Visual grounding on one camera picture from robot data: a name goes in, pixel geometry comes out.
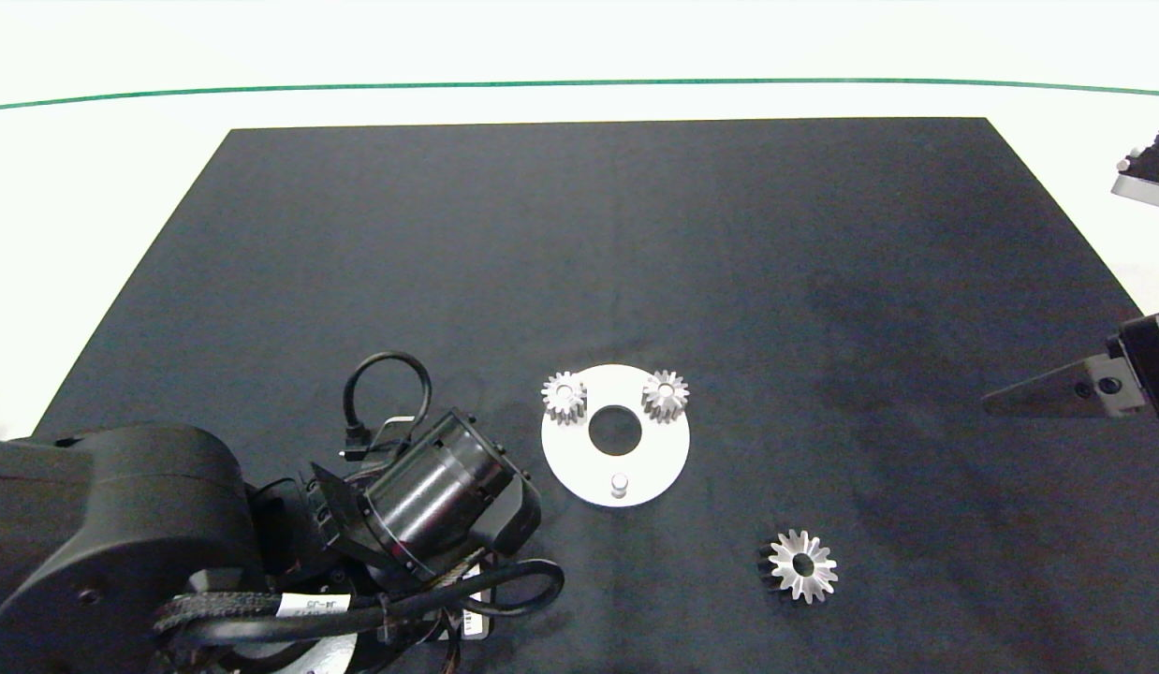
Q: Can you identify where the large steel gear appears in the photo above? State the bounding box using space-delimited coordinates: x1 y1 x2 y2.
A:
757 529 839 605

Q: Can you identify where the thin black cable loop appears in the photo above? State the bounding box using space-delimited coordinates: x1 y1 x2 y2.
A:
342 351 433 462

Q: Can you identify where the dark rectangular mat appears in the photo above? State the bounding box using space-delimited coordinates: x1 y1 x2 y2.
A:
0 117 1159 674

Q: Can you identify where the small steel gear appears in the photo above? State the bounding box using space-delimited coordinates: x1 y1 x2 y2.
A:
641 369 691 424
541 372 590 426

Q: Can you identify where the thick black tagged cable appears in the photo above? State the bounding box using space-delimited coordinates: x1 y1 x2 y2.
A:
152 559 565 656

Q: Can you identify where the green tape line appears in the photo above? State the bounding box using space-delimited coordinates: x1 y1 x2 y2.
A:
0 78 1159 112

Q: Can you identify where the round white pin plate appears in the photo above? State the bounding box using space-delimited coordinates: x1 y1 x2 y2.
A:
540 364 691 509

